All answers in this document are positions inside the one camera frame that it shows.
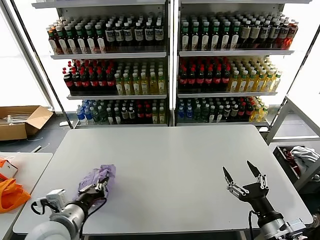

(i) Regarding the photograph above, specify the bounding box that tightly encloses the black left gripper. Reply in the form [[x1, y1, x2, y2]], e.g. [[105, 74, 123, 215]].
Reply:
[[72, 174, 111, 208]]

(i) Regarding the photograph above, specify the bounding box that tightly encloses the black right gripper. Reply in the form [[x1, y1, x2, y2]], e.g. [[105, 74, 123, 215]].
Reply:
[[222, 160, 276, 219]]

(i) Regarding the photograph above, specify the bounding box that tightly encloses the purple t-shirt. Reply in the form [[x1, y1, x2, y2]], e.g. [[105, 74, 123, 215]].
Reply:
[[78, 164, 117, 201]]

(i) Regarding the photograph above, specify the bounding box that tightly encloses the black plastic crate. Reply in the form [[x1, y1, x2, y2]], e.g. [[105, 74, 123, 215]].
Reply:
[[272, 144, 320, 186]]

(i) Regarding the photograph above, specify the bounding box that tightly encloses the red garment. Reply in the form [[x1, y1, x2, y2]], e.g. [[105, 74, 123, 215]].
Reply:
[[281, 147, 300, 176]]

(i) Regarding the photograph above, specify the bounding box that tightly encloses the cola bottle red cap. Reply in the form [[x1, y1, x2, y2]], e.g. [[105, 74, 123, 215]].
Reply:
[[62, 67, 74, 94], [97, 69, 107, 94], [187, 66, 197, 92], [105, 69, 116, 94], [178, 66, 189, 92], [71, 68, 82, 94], [143, 104, 152, 125], [212, 66, 223, 92], [237, 102, 246, 122], [80, 69, 91, 94], [135, 104, 144, 125], [245, 102, 253, 122], [221, 66, 231, 92], [195, 66, 206, 92], [89, 69, 99, 94], [204, 66, 214, 92]]

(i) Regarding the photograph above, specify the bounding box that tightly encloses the white grey garment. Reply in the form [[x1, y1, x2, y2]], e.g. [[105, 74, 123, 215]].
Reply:
[[289, 145, 320, 173]]

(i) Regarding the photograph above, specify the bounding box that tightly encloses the green label water bottle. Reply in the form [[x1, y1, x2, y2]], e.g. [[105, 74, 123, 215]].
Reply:
[[98, 106, 107, 125], [91, 106, 101, 125], [192, 104, 202, 123]]

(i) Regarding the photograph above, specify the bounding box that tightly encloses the orange fabric bag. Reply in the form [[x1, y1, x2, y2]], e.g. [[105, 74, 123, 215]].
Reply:
[[0, 177, 32, 214]]

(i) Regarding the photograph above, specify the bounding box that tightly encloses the white box orange trim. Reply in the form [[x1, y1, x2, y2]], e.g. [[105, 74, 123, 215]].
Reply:
[[0, 157, 19, 179]]

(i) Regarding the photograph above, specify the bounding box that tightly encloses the brown cardboard box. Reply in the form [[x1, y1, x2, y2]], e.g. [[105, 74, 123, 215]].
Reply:
[[0, 105, 54, 142]]

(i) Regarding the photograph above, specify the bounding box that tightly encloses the clear plastic tube bundle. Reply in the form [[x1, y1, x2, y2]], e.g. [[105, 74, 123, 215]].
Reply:
[[0, 113, 35, 125]]

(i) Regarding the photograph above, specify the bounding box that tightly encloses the white metal shelf rack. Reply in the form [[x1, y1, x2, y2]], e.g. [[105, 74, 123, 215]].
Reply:
[[31, 0, 173, 130], [173, 0, 296, 127]]

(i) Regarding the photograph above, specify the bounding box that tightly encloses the green cap white label bottle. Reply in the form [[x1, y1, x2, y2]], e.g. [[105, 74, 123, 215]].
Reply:
[[200, 21, 211, 52], [190, 21, 201, 52], [75, 24, 88, 54], [220, 21, 231, 51], [55, 25, 68, 55], [210, 21, 221, 52], [65, 24, 78, 55], [95, 23, 107, 54], [180, 21, 191, 52], [85, 24, 98, 54], [229, 21, 240, 51]]

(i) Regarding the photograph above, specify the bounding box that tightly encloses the dark bottle beige label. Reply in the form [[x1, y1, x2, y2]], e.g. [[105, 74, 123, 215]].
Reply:
[[250, 20, 261, 50], [240, 20, 252, 50]]

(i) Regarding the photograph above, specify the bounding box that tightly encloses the dark bottle grey label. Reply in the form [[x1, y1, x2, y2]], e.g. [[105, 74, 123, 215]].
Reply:
[[278, 20, 289, 50], [269, 20, 280, 50], [259, 20, 270, 50]]

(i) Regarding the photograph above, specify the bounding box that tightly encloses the dark bottle white black label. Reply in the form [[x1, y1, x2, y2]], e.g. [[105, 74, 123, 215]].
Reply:
[[104, 23, 115, 52], [153, 21, 165, 50], [123, 22, 134, 51], [143, 22, 155, 50], [133, 22, 145, 51], [113, 22, 125, 52]]

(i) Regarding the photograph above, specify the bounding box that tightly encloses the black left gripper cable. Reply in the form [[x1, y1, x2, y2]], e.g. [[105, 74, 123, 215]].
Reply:
[[83, 196, 108, 227]]

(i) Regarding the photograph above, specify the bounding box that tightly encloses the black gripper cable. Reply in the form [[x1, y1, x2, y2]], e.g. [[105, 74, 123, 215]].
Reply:
[[248, 209, 260, 240], [83, 196, 108, 227]]

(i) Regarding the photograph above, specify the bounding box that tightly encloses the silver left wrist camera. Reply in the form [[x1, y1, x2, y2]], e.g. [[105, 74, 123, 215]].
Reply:
[[46, 189, 68, 208]]

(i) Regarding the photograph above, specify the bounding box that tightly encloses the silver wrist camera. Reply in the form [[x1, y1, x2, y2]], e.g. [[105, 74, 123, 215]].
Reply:
[[46, 189, 68, 208], [284, 218, 307, 235]]

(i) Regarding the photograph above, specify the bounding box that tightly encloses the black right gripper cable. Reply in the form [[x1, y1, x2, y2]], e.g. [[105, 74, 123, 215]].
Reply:
[[248, 209, 260, 240]]

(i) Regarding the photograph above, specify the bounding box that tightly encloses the grey metal frame cart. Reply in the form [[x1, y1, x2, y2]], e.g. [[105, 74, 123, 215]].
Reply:
[[264, 96, 320, 193]]

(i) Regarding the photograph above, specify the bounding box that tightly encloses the black left camera cable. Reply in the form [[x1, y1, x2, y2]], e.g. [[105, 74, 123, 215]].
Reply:
[[31, 199, 52, 216]]

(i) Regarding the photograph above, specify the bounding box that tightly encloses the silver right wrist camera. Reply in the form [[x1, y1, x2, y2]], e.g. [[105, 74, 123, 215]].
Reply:
[[284, 218, 307, 235]]

